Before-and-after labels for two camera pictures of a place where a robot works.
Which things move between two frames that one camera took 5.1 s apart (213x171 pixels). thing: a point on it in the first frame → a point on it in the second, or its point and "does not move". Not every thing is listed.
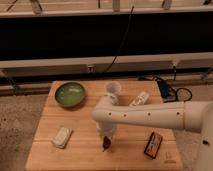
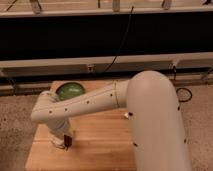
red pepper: x=106 y=143 → x=67 y=140
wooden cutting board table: x=66 y=138 does not move
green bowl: x=70 y=94 does not move
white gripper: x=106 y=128 → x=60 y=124
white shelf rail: x=118 y=65 does not move
